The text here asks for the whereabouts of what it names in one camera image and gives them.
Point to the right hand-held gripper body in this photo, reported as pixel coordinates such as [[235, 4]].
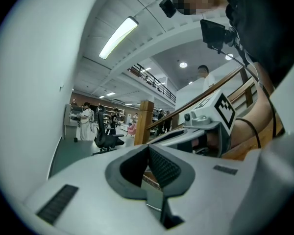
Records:
[[210, 114]]

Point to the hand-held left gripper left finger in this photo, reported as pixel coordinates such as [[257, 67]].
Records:
[[88, 180]]

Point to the black office chair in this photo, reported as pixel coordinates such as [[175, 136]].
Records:
[[105, 136]]

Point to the long ceiling lamp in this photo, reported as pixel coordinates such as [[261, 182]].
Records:
[[118, 37]]

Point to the wooden newel post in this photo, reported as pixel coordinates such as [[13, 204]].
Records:
[[144, 121]]

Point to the small black box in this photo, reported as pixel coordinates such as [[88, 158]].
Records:
[[76, 139]]

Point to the black head camera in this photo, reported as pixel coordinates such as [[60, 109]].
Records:
[[167, 7]]

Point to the white storage shelving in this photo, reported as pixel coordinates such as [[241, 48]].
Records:
[[112, 112]]

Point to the pink chair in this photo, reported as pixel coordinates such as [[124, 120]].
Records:
[[131, 130]]

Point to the person's right hand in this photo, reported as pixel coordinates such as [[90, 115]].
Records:
[[213, 139]]

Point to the black head-mounted camera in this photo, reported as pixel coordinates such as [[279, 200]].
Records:
[[213, 35]]

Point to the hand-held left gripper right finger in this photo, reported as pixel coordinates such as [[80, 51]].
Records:
[[210, 192]]

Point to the person's right forearm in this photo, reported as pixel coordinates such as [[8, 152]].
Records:
[[250, 131]]

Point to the black balcony railing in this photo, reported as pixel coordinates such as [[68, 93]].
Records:
[[154, 81]]

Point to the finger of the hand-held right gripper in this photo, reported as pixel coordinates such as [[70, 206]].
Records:
[[171, 143], [174, 134]]

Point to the grey cabinet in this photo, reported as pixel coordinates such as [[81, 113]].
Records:
[[70, 124]]

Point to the round ceiling light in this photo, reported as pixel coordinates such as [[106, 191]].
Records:
[[229, 56], [183, 64]]

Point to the person's black shirt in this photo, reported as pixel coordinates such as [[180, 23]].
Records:
[[264, 28]]

